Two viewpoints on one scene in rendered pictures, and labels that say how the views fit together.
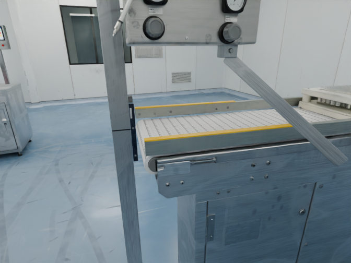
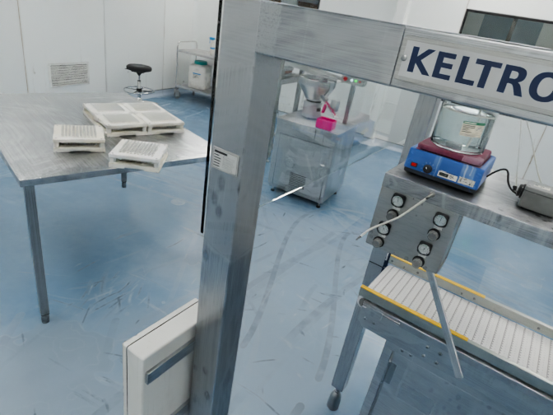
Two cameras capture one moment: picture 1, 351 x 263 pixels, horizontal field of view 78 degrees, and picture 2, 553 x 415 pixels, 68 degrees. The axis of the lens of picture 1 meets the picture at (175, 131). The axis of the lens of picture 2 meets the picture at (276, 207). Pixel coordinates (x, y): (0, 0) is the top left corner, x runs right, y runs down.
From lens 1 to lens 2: 0.99 m
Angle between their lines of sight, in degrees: 41
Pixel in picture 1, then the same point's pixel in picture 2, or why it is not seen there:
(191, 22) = (399, 247)
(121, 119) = (378, 256)
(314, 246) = not seen: outside the picture
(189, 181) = (378, 325)
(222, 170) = (402, 334)
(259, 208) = (436, 391)
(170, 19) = (388, 241)
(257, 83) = (436, 296)
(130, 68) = (537, 133)
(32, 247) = (285, 304)
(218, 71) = not seen: outside the picture
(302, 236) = not seen: outside the picture
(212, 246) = (387, 389)
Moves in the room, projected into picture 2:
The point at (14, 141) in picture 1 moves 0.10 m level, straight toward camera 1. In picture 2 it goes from (319, 190) to (318, 194)
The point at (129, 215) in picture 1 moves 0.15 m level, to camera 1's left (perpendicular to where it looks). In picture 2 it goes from (354, 328) to (328, 308)
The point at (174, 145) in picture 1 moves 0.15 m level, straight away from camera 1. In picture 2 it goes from (376, 299) to (401, 284)
